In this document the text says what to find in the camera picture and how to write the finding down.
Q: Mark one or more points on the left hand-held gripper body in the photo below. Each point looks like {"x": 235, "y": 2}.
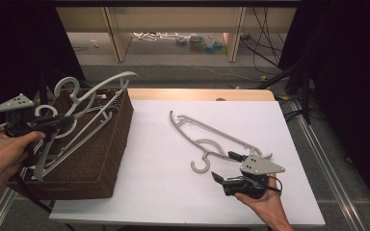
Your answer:
{"x": 14, "y": 103}

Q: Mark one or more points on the dark curtain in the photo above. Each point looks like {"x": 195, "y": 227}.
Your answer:
{"x": 350, "y": 80}
{"x": 16, "y": 48}

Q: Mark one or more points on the white table sheet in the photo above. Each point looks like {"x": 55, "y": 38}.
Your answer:
{"x": 173, "y": 195}

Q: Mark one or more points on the metal floor rail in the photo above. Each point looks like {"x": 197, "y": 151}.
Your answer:
{"x": 327, "y": 166}
{"x": 3, "y": 211}

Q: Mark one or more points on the brown wicker basket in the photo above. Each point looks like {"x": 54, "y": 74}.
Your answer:
{"x": 102, "y": 166}

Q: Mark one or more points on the grey plastic clothes hanger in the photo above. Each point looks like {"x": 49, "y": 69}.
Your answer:
{"x": 46, "y": 107}
{"x": 102, "y": 84}
{"x": 218, "y": 132}

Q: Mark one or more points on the person's right hand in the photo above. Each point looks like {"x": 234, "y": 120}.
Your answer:
{"x": 269, "y": 205}

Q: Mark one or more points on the person's left hand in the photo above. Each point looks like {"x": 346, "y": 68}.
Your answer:
{"x": 0, "y": 160}

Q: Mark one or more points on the colourful toys on floor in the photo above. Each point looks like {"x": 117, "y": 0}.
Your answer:
{"x": 202, "y": 43}

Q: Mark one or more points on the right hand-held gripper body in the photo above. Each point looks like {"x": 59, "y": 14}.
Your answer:
{"x": 260, "y": 166}

